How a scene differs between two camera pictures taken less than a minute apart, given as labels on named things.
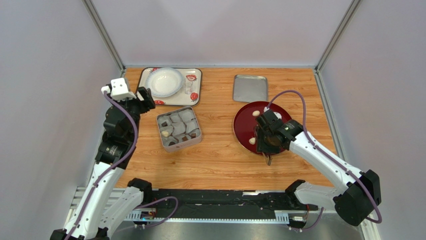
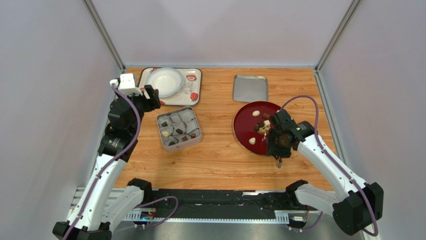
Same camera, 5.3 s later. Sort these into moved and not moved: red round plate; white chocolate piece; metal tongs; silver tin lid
Moved: metal tongs
Not moved: red round plate; silver tin lid; white chocolate piece
